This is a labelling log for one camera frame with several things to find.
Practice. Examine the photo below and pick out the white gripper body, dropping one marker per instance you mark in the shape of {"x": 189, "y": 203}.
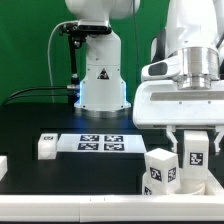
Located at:
{"x": 159, "y": 104}

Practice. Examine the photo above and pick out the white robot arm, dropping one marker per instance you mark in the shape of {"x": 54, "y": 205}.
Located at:
{"x": 181, "y": 86}

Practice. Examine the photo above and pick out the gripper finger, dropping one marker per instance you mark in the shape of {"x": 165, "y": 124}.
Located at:
{"x": 172, "y": 138}
{"x": 220, "y": 135}

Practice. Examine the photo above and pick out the white round stool seat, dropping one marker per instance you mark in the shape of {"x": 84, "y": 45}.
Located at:
{"x": 146, "y": 188}

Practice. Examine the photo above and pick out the white sheet with tags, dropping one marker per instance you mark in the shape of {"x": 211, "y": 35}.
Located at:
{"x": 101, "y": 143}

